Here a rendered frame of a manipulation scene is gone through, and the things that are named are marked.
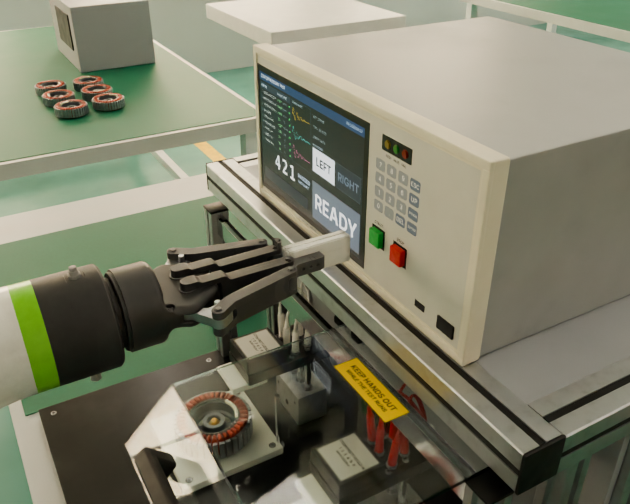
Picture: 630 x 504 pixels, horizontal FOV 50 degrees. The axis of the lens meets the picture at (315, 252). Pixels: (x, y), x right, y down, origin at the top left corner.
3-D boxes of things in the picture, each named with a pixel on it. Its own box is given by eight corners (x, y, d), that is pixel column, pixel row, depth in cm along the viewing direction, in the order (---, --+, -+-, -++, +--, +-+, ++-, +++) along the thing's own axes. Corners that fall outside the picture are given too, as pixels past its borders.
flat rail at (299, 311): (478, 519, 61) (483, 496, 59) (214, 230, 107) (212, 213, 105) (488, 513, 61) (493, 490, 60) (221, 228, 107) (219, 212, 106)
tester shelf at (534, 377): (517, 496, 56) (526, 457, 53) (207, 189, 107) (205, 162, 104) (814, 334, 74) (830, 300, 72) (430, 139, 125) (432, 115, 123)
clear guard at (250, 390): (215, 655, 51) (209, 608, 48) (125, 446, 69) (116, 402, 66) (532, 484, 65) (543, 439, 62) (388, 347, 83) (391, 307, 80)
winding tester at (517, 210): (462, 367, 63) (491, 162, 52) (259, 192, 95) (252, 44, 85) (720, 260, 79) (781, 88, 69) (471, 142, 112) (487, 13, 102)
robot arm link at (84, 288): (41, 307, 50) (20, 252, 57) (70, 423, 56) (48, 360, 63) (122, 284, 52) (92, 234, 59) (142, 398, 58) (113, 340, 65)
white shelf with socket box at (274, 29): (277, 225, 164) (271, 32, 141) (218, 171, 192) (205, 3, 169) (395, 194, 179) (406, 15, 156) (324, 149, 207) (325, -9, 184)
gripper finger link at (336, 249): (285, 249, 65) (288, 252, 64) (347, 232, 68) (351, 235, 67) (286, 275, 67) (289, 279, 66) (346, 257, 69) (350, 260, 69)
